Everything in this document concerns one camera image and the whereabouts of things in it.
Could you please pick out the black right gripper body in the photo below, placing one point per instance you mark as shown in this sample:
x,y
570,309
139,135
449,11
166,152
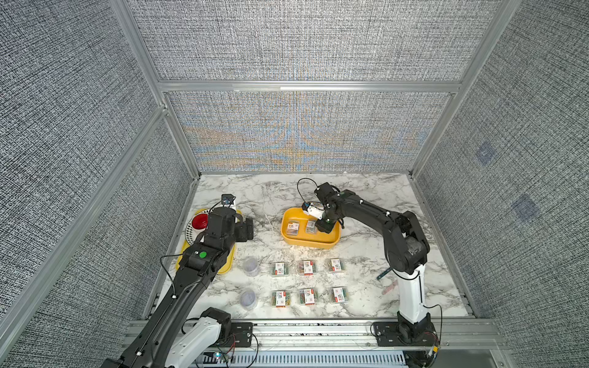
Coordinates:
x,y
324,224

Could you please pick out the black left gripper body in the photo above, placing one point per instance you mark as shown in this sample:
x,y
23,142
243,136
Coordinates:
x,y
243,231

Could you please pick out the rectangular paper clip box six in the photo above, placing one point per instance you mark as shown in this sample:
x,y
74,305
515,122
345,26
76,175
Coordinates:
x,y
311,228

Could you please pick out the yellow plastic storage box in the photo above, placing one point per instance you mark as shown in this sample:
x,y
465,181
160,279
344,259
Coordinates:
x,y
318,240

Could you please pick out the rectangular paper clip box four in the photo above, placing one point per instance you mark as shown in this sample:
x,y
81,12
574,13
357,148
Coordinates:
x,y
292,228

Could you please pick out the clear round paper clip jar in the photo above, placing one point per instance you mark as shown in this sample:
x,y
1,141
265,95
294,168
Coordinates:
x,y
251,267

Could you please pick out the rectangular paper clip box eight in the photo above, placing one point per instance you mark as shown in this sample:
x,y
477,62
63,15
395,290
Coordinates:
x,y
335,266

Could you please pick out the rectangular paper clip box five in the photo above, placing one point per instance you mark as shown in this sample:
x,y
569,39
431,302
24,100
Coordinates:
x,y
306,267

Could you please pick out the rectangular paper clip box seven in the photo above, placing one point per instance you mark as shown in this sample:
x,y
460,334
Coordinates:
x,y
338,295

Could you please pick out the rectangular paper clip box three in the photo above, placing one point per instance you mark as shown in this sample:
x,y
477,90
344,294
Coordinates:
x,y
307,296

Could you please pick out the rectangular paper clip box two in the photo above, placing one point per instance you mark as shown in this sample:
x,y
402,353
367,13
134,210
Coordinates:
x,y
281,299

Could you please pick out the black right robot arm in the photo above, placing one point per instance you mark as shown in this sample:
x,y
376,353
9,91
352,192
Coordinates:
x,y
404,245

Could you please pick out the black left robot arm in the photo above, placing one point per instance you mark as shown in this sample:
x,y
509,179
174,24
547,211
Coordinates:
x,y
158,344

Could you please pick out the yellow flat tray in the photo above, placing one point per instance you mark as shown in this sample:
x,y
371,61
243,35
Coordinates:
x,y
225,264

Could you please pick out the white cup red inside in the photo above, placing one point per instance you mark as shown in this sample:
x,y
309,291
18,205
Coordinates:
x,y
200,221

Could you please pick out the white patterned plate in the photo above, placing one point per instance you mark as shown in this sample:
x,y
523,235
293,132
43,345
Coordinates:
x,y
190,233

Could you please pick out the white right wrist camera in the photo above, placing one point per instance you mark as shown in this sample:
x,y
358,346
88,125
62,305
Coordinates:
x,y
312,210

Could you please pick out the green handled fork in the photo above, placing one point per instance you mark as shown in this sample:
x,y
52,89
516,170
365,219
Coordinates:
x,y
383,274

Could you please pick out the pink handled fork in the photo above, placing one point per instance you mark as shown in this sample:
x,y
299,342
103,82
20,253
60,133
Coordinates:
x,y
390,288

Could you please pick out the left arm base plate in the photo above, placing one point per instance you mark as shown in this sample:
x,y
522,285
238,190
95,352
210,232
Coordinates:
x,y
241,335

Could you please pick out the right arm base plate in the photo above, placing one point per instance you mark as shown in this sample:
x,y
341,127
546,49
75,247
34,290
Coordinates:
x,y
386,333

